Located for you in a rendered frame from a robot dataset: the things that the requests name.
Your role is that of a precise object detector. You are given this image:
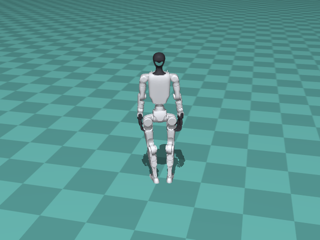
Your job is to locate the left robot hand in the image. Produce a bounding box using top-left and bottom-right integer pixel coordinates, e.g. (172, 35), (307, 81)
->
(137, 113), (146, 131)

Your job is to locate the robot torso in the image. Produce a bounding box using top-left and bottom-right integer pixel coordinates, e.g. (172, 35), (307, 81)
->
(148, 70), (171, 123)

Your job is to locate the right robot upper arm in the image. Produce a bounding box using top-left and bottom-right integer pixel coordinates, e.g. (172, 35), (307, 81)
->
(169, 73), (181, 100)

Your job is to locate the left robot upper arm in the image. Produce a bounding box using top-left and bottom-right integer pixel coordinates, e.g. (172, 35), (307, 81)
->
(139, 73), (149, 100)

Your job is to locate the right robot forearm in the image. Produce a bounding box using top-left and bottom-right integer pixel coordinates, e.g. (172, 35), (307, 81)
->
(175, 93), (184, 117)

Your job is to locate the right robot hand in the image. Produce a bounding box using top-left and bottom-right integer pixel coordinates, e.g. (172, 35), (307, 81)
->
(173, 113), (184, 132)

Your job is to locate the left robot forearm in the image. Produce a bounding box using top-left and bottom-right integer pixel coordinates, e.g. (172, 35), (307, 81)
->
(137, 93), (145, 117)

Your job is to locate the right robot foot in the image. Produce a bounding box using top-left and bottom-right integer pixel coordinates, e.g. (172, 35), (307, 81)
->
(166, 173), (174, 183)

